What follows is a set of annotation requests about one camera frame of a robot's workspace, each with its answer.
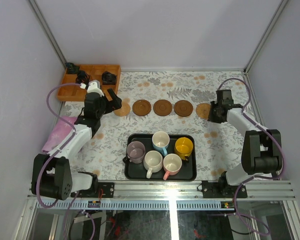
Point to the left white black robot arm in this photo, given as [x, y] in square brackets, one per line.
[51, 174]

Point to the floral tablecloth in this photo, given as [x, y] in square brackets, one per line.
[218, 147]

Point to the aluminium front rail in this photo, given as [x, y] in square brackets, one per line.
[256, 190]

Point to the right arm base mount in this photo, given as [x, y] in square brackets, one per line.
[215, 188]

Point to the orange wooden compartment tray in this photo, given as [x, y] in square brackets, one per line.
[76, 94]

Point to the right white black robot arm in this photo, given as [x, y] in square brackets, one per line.
[261, 152]

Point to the dark wooden coaster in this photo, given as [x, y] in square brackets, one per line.
[141, 107]
[162, 107]
[183, 108]

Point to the pink princess cloth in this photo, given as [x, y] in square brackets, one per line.
[60, 131]

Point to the black serving tray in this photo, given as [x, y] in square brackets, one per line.
[188, 171]

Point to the yellow mug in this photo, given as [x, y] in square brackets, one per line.
[183, 147]

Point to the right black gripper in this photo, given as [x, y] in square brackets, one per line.
[213, 105]

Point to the purple mug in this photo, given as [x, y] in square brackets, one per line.
[135, 152]

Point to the blue mug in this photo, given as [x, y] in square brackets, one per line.
[160, 142]

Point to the woven rattan coaster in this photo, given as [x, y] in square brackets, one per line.
[202, 110]
[124, 110]

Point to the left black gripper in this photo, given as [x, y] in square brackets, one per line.
[110, 104]

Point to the blue slotted cable duct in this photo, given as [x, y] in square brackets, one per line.
[143, 205]

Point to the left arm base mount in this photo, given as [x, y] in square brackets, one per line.
[100, 188]

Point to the black roll far corner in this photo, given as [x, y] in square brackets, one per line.
[70, 66]

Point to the cream white mug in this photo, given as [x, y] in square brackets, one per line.
[153, 163]

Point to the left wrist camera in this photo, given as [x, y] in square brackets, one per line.
[94, 87]

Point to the pink mug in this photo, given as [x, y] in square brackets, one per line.
[172, 164]

